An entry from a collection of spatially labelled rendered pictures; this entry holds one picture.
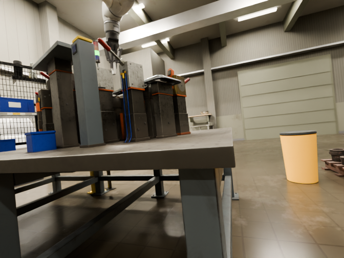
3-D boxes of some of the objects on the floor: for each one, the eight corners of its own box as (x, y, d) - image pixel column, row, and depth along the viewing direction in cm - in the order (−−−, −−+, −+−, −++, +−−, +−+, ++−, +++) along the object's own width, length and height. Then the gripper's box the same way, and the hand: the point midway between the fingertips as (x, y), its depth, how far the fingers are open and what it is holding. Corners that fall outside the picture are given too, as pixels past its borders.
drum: (327, 185, 181) (321, 131, 181) (286, 184, 196) (281, 133, 196) (316, 175, 213) (310, 129, 213) (281, 175, 228) (277, 132, 228)
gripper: (105, 27, 98) (107, 71, 100) (125, 35, 108) (126, 75, 110) (98, 31, 103) (100, 73, 105) (118, 39, 112) (119, 77, 114)
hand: (113, 68), depth 107 cm, fingers closed
